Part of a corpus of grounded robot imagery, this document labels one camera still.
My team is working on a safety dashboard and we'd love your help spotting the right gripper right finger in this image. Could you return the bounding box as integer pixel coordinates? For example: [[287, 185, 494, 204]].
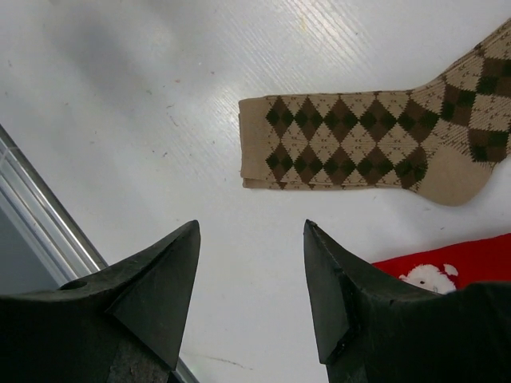
[[303, 218, 440, 366]]

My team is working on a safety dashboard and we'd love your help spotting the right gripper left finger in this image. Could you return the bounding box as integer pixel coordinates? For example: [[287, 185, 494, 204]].
[[57, 219, 200, 370]]

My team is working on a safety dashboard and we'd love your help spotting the flat brown argyle sock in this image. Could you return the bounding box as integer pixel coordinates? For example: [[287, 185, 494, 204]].
[[239, 23, 510, 206]]

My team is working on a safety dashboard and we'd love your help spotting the aluminium frame rail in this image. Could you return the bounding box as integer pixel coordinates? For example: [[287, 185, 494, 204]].
[[1, 132, 195, 382]]

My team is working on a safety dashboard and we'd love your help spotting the flat red Santa sock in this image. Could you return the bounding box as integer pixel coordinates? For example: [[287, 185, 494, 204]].
[[373, 234, 510, 294]]

